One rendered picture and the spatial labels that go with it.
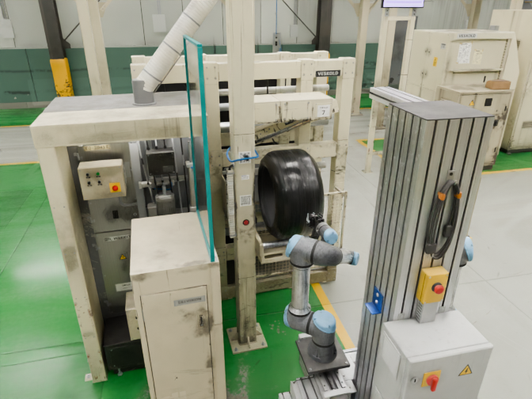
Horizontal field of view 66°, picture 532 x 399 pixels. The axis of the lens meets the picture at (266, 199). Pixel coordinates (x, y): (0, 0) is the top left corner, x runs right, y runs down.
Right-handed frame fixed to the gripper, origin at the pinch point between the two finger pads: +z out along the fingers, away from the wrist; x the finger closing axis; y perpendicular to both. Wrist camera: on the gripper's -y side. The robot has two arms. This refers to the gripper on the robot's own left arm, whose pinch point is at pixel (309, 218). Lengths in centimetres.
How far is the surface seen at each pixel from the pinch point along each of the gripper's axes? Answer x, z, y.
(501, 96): -409, 280, 28
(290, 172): 8.2, 9.1, 28.7
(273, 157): 14.8, 23.5, 35.2
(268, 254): 22.4, 15.8, -28.0
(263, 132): 12, 57, 46
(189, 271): 78, -50, 4
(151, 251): 94, -33, 9
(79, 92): 256, 948, 28
